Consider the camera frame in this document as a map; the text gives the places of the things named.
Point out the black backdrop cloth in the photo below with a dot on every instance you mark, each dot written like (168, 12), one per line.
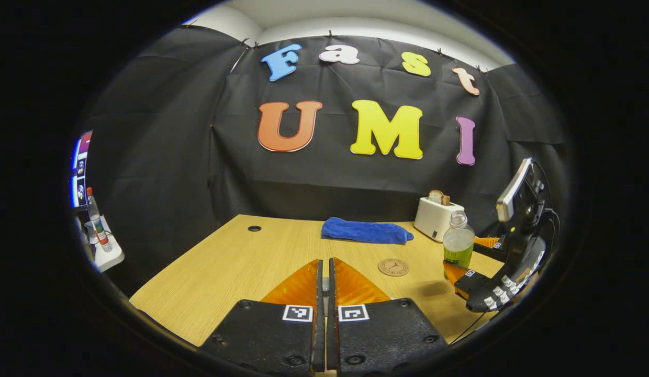
(162, 157)

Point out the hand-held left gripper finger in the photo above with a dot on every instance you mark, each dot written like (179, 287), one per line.
(331, 324)
(320, 324)

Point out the blue towel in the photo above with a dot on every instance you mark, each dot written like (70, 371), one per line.
(364, 231)

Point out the white toaster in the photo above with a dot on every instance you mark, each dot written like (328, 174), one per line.
(434, 220)

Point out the computer monitor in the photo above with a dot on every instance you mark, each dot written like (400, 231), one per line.
(81, 167)

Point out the round wooden coaster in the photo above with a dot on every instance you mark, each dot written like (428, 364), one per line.
(393, 267)

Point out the red cap plastic bottle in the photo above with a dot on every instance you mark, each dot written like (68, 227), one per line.
(98, 222)

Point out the white side table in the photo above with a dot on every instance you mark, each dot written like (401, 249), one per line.
(107, 257)

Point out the bread slice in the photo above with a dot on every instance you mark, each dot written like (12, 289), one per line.
(438, 198)

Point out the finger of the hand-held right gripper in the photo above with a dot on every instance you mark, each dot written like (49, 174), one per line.
(494, 248)
(468, 283)

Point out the green label water bottle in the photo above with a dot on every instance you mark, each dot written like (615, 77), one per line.
(458, 243)

